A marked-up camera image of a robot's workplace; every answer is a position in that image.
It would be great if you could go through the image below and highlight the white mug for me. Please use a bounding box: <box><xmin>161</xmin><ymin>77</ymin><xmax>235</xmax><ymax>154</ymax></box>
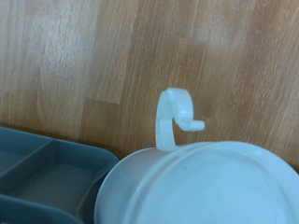
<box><xmin>93</xmin><ymin>88</ymin><xmax>299</xmax><ymax>224</ymax></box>

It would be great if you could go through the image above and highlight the grey plastic crate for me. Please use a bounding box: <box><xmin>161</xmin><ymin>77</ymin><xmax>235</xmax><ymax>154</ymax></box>
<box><xmin>0</xmin><ymin>125</ymin><xmax>121</xmax><ymax>224</ymax></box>

